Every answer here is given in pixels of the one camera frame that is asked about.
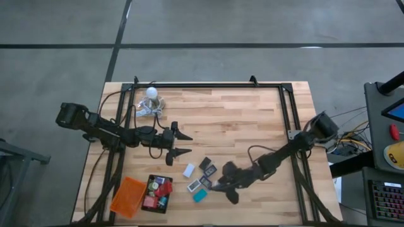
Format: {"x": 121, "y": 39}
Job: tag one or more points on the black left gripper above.
{"x": 165, "y": 140}

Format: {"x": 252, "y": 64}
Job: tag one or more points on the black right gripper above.
{"x": 240, "y": 178}

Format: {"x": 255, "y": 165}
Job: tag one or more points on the blue-purple wall charger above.
{"x": 159, "y": 180}

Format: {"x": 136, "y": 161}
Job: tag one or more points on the large red wall charger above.
{"x": 150, "y": 201}
{"x": 165, "y": 189}

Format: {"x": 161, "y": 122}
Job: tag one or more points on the black plastic basket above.
{"x": 168, "y": 208}

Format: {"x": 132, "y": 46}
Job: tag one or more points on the small teal wall charger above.
{"x": 163, "y": 201}

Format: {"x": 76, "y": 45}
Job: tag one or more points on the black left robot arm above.
{"x": 104, "y": 130}

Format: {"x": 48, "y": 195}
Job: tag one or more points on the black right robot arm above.
{"x": 284, "y": 153}

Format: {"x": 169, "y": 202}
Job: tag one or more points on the dark blue windowed box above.
{"x": 205, "y": 182}
{"x": 210, "y": 170}

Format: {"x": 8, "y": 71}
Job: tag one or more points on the teal plastic box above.
{"x": 200, "y": 195}

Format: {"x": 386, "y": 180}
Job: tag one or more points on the black card box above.
{"x": 204, "y": 163}

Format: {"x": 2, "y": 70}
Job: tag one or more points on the white windowed box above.
{"x": 193, "y": 185}

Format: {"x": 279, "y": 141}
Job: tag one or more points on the plain white box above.
{"x": 188, "y": 170}

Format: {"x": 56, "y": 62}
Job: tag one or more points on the wooden lamp base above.
{"x": 159, "y": 103}

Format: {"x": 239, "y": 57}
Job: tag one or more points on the white light bulb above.
{"x": 151, "y": 92}

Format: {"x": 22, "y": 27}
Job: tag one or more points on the white paper sheet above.
{"x": 338, "y": 189}

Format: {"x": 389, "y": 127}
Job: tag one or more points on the black metal beam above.
{"x": 350, "y": 165}

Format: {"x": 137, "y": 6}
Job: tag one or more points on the grey metal stand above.
{"x": 19, "y": 154}

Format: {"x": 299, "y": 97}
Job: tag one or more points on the backlit black keyboard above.
{"x": 388, "y": 200}

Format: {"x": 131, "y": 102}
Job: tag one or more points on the grey operator cart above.
{"x": 374, "y": 110}

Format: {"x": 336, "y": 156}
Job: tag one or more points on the yellow rounded device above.
{"x": 394, "y": 155}

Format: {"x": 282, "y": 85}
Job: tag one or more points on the red emergency button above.
{"x": 394, "y": 131}

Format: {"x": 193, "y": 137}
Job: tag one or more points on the tablet with blue screen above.
{"x": 396, "y": 110}

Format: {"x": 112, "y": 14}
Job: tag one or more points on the black round pole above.
{"x": 391, "y": 85}

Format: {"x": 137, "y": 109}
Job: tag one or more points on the black metal table frame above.
{"x": 205, "y": 85}

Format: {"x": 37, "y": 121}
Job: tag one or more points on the black frame clamp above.
{"x": 136, "y": 79}
{"x": 253, "y": 79}

